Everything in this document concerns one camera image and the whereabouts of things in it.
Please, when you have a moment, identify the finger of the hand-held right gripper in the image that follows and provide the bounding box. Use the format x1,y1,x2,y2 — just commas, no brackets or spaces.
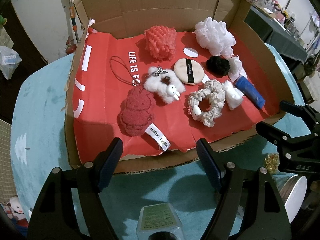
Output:
279,100,320,130
255,121,320,156

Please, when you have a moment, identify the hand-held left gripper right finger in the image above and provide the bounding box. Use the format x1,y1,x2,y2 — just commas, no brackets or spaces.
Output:
196,138,293,240

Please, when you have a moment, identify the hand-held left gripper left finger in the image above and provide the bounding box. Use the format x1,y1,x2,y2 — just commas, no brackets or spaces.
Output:
26,137,124,240

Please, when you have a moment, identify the blue sock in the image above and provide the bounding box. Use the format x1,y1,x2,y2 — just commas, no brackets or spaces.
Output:
234,76,266,109

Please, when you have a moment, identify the red plush toy with tag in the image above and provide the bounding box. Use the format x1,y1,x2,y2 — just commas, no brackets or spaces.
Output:
109,55,171,153

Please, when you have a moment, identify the black fluffy scrunchie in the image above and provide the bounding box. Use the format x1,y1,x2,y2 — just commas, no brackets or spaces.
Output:
206,56,231,77

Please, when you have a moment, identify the white fluffy rabbit plush charm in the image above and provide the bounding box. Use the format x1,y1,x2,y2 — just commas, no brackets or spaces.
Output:
143,66,187,103

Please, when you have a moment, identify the beige powder puff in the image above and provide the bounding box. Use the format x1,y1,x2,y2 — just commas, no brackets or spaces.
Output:
174,58,204,85

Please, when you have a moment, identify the white mesh bath loofah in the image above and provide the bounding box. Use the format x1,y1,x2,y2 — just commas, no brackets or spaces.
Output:
194,17,237,57

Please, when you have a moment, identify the red mesh bath scrubber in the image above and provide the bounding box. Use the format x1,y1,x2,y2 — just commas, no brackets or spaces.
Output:
144,25,177,61

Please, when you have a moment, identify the cardboard box with red lining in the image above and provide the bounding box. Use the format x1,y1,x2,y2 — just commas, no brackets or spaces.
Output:
60,0,300,175

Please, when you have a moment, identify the large glass jar metal lid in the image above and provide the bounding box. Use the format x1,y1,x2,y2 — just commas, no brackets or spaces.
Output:
279,175,308,224

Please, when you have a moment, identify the clear bottle with black cap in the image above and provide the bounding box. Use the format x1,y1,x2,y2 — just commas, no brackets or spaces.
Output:
136,204,185,240

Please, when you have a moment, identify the table with dark cloth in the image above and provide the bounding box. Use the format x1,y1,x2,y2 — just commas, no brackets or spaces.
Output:
245,5,309,62

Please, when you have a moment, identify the white crumpled paper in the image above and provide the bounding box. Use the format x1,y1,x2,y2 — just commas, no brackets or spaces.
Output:
226,54,248,82

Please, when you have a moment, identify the white plush toy red scarf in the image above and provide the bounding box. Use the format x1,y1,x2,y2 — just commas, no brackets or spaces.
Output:
5,196,28,228

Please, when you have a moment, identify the group of cosmetics bottles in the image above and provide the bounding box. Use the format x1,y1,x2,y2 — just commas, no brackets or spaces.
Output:
224,0,320,45

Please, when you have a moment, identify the clear plastic bag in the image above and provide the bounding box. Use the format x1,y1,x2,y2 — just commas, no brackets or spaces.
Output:
0,45,22,80

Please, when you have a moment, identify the dark brown door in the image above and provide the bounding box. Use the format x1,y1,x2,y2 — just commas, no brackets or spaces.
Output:
0,0,48,120

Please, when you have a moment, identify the mop stick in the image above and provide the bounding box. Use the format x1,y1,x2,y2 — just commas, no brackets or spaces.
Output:
65,0,80,43

